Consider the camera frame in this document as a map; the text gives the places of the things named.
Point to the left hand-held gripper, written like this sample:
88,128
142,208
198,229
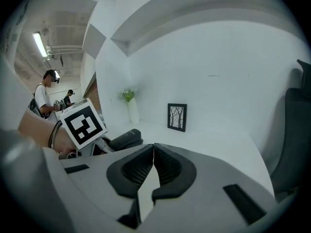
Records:
81,125

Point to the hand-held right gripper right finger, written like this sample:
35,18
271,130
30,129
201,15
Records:
209,178

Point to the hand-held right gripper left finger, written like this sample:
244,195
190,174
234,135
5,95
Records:
102,178

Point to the black handheld device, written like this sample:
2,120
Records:
126,138

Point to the person's left forearm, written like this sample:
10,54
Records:
36,127

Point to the white desk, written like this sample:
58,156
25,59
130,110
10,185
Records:
218,144

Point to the tall black office chair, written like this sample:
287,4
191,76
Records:
294,130

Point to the black wrist band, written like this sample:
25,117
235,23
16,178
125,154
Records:
54,133

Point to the white ceiling pipes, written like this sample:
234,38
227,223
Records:
63,49

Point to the ceiling tube light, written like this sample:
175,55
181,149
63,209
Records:
40,44

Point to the black picture frame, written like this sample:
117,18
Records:
177,117

